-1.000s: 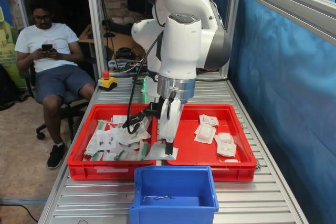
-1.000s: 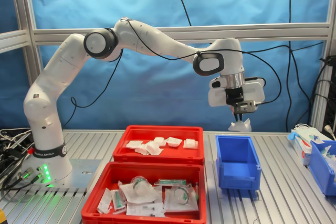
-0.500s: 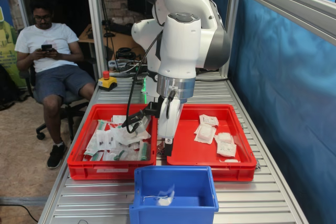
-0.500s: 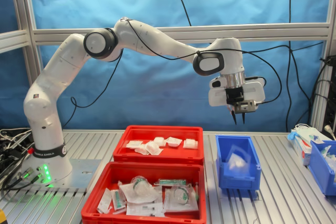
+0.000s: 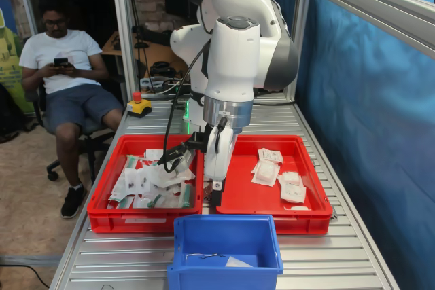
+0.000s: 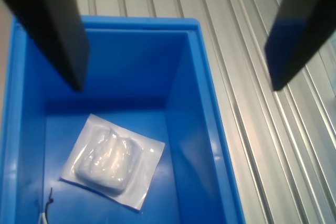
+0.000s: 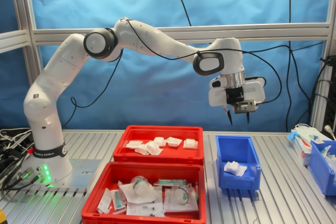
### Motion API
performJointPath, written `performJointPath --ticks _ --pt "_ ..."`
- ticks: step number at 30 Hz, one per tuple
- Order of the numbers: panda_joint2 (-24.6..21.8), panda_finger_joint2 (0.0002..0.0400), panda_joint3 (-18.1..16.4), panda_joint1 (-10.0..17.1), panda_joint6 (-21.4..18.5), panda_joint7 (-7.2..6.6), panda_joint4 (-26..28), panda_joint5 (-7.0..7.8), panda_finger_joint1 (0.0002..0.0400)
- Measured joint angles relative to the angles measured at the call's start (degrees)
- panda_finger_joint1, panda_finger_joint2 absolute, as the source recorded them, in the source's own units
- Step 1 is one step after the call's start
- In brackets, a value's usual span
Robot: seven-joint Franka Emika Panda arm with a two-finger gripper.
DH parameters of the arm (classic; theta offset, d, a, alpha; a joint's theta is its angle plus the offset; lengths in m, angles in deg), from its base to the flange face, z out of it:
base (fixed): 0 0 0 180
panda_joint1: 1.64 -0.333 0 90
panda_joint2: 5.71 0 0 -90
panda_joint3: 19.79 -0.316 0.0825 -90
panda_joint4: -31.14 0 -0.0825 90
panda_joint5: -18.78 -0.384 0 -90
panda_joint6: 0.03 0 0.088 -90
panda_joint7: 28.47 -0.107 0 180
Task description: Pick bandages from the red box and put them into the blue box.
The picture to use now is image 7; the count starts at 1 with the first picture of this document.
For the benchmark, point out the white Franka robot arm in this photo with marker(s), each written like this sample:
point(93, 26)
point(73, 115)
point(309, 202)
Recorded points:
point(42, 108)

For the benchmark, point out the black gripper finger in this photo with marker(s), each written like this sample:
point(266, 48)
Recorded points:
point(230, 117)
point(248, 117)

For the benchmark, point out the open-front blue plastic bin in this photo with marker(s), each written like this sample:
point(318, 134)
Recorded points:
point(236, 182)

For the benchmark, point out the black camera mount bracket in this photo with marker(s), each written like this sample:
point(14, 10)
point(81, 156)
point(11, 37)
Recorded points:
point(234, 95)

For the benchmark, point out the loose blue face masks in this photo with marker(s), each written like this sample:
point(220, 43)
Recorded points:
point(305, 130)

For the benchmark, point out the narrow white sterile pack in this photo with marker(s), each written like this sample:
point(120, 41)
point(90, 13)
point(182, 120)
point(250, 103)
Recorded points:
point(105, 200)

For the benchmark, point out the white plug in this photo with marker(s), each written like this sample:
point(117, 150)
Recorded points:
point(329, 130)

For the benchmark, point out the short aluminium side beam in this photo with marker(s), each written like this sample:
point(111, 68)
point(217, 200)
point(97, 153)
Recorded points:
point(13, 40)

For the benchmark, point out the blue bin holding white packs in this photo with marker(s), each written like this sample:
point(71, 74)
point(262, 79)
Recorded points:
point(321, 174)

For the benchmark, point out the red crate holding medical supplies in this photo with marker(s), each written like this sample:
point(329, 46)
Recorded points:
point(89, 214)

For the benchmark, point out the red crate holding bandage packs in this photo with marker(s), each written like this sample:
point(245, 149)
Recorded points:
point(157, 159)

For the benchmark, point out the white packs in bin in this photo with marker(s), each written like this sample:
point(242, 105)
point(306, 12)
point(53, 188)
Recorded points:
point(328, 153)

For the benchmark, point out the clear-wrapped white bandage pack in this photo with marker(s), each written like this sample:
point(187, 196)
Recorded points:
point(233, 167)
point(152, 148)
point(160, 140)
point(190, 143)

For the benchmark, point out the short green syringe pack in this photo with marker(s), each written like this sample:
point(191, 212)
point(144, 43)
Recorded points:
point(117, 199)

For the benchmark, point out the yellow object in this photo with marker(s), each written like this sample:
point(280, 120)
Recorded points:
point(2, 217)

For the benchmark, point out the printed white bandage pack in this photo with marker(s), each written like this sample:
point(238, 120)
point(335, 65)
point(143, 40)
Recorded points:
point(173, 141)

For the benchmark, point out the flat printed paper pack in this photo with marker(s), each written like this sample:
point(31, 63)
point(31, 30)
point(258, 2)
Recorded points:
point(144, 210)

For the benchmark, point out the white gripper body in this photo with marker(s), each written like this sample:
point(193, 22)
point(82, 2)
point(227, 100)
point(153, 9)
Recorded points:
point(218, 98)

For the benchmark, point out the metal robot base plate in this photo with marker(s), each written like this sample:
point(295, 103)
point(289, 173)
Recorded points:
point(84, 171)

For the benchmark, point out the horizontal aluminium frame beam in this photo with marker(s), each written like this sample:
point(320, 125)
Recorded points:
point(275, 31)

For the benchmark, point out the blue backdrop sheet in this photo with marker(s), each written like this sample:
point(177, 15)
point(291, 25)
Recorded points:
point(157, 103)

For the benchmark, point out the white box with gloves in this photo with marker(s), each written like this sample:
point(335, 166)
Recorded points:
point(299, 150)

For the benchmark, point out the flat white paper pack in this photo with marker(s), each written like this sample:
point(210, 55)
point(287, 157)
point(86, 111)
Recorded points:
point(134, 144)

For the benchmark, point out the black equipment rack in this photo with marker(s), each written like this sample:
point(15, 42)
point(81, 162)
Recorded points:
point(331, 98)

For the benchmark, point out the long green syringe pack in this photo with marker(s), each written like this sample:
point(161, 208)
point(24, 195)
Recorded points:
point(172, 182)

